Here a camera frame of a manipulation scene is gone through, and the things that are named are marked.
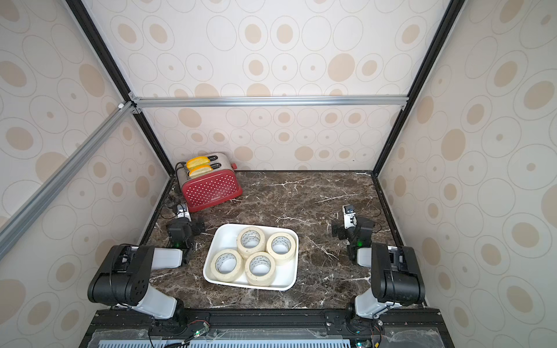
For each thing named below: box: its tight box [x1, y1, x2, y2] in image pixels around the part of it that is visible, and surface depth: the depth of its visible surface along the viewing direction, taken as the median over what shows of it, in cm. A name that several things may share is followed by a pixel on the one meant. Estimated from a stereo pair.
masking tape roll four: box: [245, 250, 276, 288], surface depth 81 cm
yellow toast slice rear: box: [186, 155, 211, 169], surface depth 97 cm
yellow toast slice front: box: [188, 164, 214, 177], surface depth 94 cm
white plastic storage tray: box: [203, 223, 299, 292], surface depth 85 cm
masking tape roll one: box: [236, 226, 267, 260], surface depth 89 cm
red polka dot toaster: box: [176, 152, 243, 213], surface depth 98 cm
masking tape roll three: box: [210, 248, 244, 283], surface depth 83 cm
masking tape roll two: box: [266, 232, 297, 266], surface depth 87 cm
